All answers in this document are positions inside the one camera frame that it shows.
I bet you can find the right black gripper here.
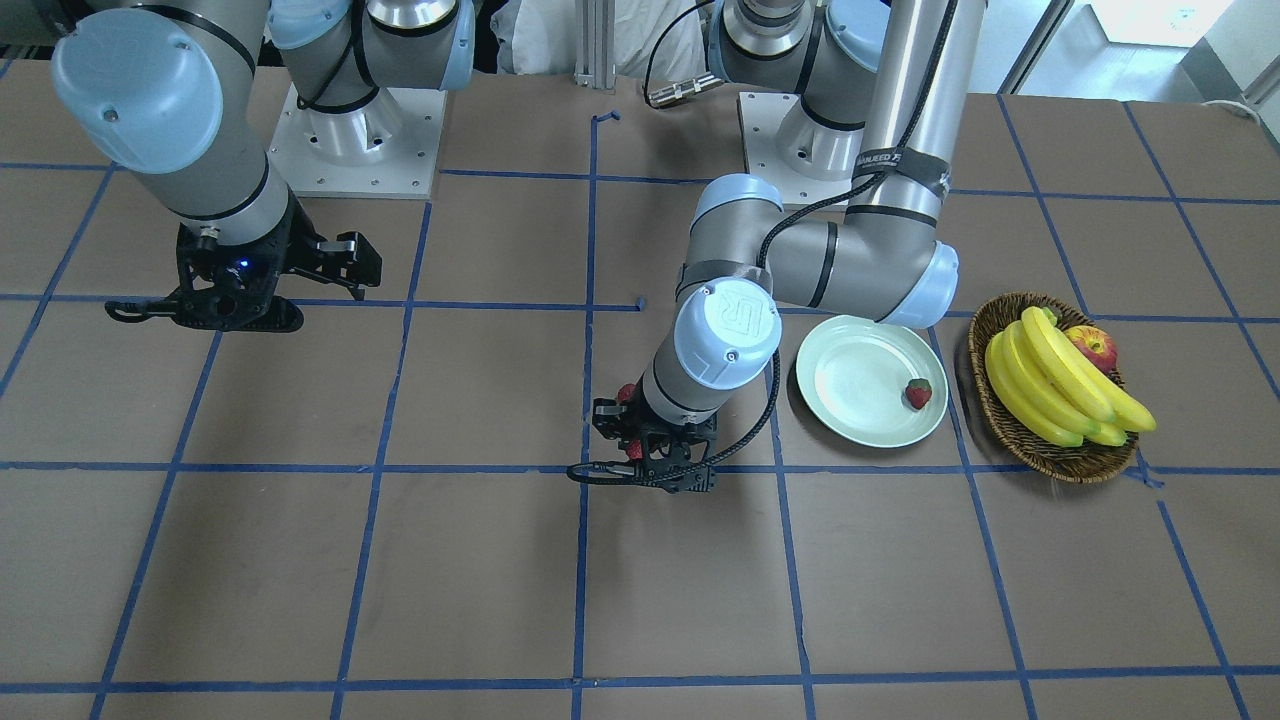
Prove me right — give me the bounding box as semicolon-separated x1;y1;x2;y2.
150;195;383;333

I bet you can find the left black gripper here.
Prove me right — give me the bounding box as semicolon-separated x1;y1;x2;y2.
591;398;718;493

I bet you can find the strawberry two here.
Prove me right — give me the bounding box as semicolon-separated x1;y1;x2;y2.
902;377;933;411

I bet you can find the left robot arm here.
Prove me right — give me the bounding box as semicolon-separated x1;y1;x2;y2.
566;1;988;493

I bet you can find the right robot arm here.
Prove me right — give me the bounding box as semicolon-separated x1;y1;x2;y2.
35;1;477;333

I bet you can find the light green plate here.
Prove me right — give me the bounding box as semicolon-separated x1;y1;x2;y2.
795;316;948;448

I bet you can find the yellow banana bunch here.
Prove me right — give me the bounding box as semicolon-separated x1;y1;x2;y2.
986;306;1157;448

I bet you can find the woven wicker basket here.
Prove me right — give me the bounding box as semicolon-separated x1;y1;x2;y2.
954;291;1139;484

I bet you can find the red yellow apple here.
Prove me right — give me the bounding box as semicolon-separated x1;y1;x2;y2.
1065;324;1117;373

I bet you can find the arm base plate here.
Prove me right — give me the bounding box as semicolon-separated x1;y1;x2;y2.
268;88;449;200
739;91;865;197

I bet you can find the aluminium frame post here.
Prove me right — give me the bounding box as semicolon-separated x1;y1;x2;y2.
573;0;616;94

